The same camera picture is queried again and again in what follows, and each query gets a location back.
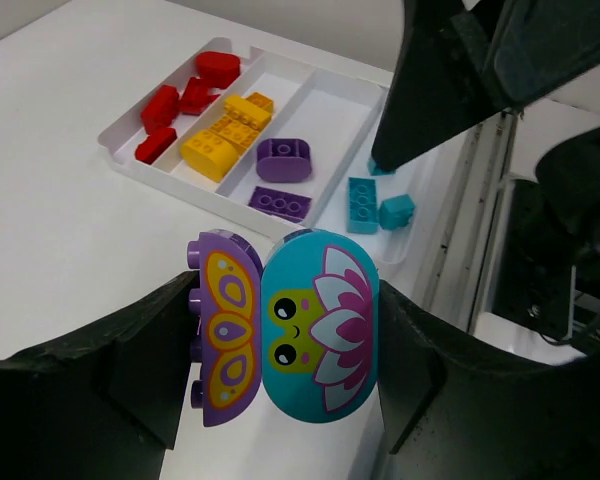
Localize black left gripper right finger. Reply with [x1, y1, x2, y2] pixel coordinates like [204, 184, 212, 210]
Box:
[378, 283, 600, 479]

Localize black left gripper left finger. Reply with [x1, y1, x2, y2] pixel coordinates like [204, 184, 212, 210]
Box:
[0, 272, 198, 479]

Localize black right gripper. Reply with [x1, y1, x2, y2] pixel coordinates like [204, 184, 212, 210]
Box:
[371, 1, 600, 170]

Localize teal small square brick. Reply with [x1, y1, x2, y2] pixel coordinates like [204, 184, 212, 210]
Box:
[367, 157, 396, 176]

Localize small teal lego brick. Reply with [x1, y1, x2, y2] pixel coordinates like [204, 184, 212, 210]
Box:
[379, 194, 415, 231]

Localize teal studded lego brick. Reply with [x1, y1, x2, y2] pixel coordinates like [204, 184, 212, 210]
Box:
[347, 177, 379, 235]

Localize pastel flower lego stack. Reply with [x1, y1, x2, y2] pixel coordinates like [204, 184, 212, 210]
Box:
[187, 229, 380, 427]

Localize purple flower lego piece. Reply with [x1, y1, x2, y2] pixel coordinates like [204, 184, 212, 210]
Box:
[256, 138, 313, 183]

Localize small yellow lego brick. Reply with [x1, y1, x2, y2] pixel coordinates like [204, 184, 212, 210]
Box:
[246, 92, 274, 113]

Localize purple studded lego brick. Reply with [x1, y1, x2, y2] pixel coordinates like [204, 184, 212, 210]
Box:
[248, 186, 312, 223]

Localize yellow studded brick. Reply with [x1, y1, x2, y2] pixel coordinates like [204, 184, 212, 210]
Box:
[224, 95, 272, 131]

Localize red flower lego piece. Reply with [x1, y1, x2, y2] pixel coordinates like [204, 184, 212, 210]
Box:
[194, 51, 241, 89]

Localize yellow round lego piece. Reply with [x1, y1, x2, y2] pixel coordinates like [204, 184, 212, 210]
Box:
[180, 129, 239, 183]

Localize red curved lego brick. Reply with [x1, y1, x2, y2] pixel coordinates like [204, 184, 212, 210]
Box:
[178, 77, 219, 116]

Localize red studded lego brick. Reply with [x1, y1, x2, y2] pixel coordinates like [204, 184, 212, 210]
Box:
[140, 85, 179, 135]

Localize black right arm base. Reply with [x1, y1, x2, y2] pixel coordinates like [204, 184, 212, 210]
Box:
[492, 179, 600, 354]

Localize white sorting tray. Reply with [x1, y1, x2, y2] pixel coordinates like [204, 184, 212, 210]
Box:
[98, 37, 436, 268]

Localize aluminium table frame rails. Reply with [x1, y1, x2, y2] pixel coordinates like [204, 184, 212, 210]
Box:
[418, 113, 517, 332]

